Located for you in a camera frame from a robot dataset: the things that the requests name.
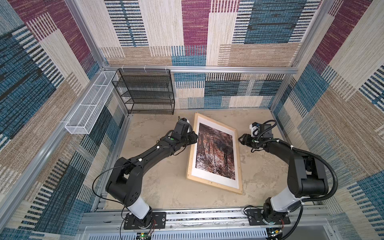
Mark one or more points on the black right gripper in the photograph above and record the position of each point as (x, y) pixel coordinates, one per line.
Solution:
(246, 137)

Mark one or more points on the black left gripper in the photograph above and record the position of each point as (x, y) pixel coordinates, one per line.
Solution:
(193, 140)

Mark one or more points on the autumn forest photo print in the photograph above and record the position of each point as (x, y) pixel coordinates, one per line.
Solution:
(215, 152)

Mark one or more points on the light wooden picture frame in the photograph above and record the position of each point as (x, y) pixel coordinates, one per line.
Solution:
(192, 177)

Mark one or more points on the white photo mat board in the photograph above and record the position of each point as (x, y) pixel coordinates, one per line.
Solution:
(198, 126)

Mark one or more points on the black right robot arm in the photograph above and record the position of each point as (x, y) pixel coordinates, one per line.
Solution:
(306, 177)

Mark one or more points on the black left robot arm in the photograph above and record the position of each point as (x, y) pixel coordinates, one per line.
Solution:
(126, 179)

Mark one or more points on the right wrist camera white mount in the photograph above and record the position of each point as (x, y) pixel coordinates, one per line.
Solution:
(255, 127)

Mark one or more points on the black wire mesh shelf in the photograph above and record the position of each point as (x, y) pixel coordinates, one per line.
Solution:
(146, 91)

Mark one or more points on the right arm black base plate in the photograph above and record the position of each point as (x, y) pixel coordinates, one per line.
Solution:
(255, 218)

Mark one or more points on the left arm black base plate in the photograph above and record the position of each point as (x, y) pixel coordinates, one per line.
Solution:
(155, 220)

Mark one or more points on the aluminium mounting rail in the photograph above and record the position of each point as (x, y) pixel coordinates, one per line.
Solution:
(314, 223)

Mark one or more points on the white wire mesh basket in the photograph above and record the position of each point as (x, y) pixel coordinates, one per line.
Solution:
(86, 114)

